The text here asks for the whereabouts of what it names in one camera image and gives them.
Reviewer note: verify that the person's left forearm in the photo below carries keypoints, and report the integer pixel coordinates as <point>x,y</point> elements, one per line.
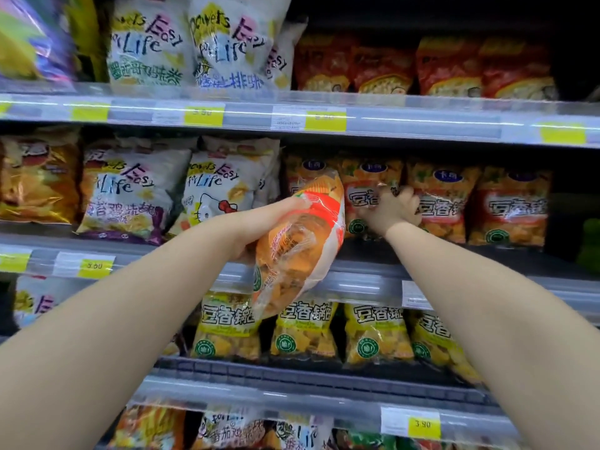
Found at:
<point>94,332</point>

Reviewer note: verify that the purple chip bag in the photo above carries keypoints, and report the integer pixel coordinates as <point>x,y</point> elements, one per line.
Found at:
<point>33,37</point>

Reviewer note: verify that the grey store shelving unit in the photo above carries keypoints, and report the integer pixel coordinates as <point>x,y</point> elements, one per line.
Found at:
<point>422,121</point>

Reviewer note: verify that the orange snack packet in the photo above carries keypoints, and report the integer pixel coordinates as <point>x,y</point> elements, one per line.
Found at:
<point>300,257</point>
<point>356,182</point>

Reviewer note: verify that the white chips bag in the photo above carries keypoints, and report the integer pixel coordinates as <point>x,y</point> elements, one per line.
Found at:
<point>126,196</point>
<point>215,187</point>
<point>145,42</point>

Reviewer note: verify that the person's left hand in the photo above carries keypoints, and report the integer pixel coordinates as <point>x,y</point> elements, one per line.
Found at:
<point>262,224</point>

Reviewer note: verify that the row of yellow snack packets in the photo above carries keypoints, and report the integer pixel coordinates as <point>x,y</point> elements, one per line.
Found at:
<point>375,332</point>

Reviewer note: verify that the green yellow bag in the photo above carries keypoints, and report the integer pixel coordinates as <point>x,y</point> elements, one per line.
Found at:
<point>590,246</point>

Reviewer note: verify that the yellow white chip bag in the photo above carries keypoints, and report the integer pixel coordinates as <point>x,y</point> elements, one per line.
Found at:
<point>89,37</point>

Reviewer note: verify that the red panda print bag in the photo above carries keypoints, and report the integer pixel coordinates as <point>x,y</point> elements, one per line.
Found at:
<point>518,72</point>
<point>384,70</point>
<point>447,70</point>
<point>323,65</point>

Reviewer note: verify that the person's right hand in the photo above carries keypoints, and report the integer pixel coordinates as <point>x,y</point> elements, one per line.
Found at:
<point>396,210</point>

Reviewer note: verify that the person's right forearm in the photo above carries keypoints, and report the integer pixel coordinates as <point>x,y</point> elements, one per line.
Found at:
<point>506,323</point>

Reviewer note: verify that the orange brown crisp bag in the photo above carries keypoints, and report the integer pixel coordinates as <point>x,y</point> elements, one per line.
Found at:
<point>445,206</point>
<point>304,168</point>
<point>513,210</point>

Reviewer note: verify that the green blue bag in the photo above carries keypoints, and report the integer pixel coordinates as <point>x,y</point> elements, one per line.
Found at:
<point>365,440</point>

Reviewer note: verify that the white printed snack package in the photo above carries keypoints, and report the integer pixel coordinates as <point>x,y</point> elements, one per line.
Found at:
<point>244,145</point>
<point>286,60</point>
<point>42,299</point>
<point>154,144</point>

